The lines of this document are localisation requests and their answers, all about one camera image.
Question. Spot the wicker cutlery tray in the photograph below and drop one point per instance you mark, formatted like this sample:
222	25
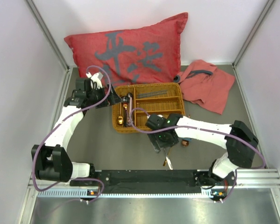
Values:
164	105

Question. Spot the red cushion with characters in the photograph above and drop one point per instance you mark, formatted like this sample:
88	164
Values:
150	54

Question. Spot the copper spoon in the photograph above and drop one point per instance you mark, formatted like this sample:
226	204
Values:
184	143

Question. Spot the blue chopstick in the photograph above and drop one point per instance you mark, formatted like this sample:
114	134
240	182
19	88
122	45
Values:
152	93

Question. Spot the black round spoon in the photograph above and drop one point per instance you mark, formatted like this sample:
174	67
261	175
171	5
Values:
124	104

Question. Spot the gold fork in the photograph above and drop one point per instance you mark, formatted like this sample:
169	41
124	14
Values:
167	160

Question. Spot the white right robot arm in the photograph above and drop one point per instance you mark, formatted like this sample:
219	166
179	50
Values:
237	139

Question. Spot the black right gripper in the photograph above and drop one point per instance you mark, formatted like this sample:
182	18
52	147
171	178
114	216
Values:
154	137

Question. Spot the pink crumpled cloth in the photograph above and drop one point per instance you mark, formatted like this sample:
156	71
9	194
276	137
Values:
205	84

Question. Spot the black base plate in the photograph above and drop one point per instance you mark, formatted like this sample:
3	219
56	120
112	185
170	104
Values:
116	180

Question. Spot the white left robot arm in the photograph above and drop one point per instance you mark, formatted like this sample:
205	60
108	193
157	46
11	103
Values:
50	158

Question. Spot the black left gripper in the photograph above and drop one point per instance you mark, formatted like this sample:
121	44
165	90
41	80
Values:
113	98

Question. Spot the gold spoon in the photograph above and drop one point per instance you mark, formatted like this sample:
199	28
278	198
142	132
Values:
120	119

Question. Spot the pink handled spoon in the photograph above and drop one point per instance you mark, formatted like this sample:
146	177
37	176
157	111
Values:
130	104

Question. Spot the silver fork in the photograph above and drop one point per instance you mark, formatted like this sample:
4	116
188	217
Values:
168	151

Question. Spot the aluminium front rail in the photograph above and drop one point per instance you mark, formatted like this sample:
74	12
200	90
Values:
89	189

